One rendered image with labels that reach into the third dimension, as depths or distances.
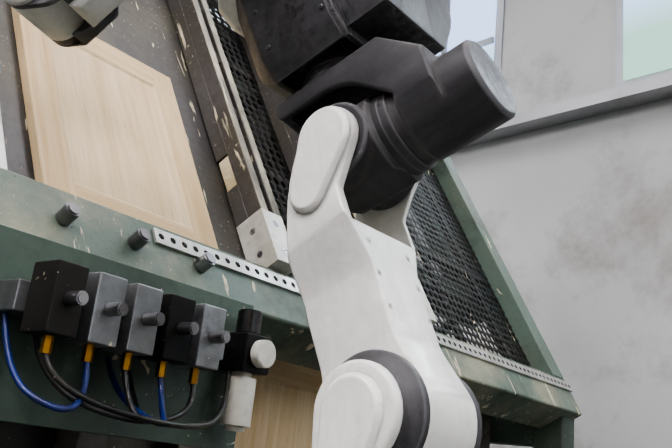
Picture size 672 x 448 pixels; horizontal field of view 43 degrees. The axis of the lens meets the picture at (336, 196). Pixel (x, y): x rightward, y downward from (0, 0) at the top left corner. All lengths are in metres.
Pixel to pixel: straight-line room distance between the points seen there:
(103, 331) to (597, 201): 3.39
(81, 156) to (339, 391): 0.69
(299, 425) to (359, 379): 1.03
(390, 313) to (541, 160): 3.59
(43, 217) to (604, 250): 3.27
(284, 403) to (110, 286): 0.85
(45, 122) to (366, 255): 0.64
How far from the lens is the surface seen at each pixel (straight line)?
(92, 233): 1.30
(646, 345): 4.00
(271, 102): 2.18
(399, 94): 1.06
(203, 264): 1.41
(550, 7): 4.92
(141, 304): 1.17
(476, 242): 2.88
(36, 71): 1.54
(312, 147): 1.08
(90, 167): 1.46
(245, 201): 1.70
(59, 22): 1.27
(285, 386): 1.91
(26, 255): 1.20
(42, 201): 1.27
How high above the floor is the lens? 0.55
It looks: 18 degrees up
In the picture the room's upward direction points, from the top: 6 degrees clockwise
